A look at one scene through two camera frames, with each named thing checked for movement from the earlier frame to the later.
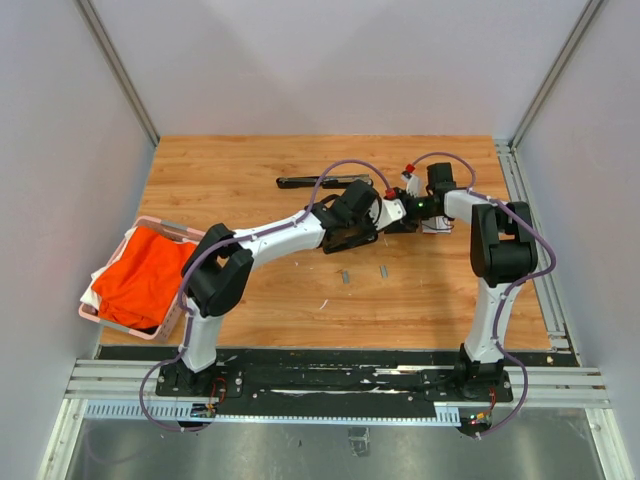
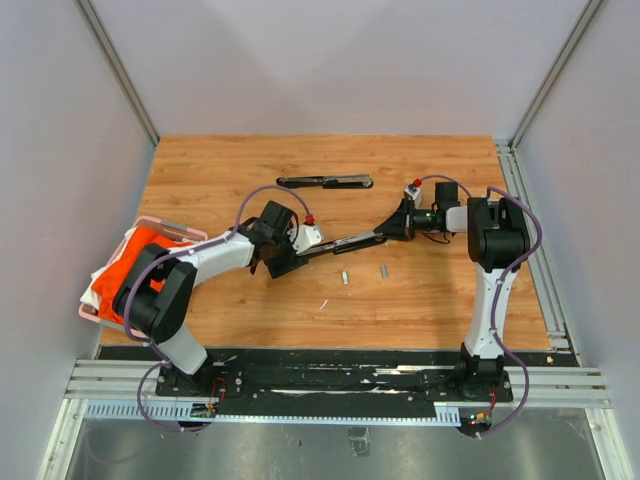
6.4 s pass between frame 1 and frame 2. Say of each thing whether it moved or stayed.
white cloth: stayed
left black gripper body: moved
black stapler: stayed
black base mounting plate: stayed
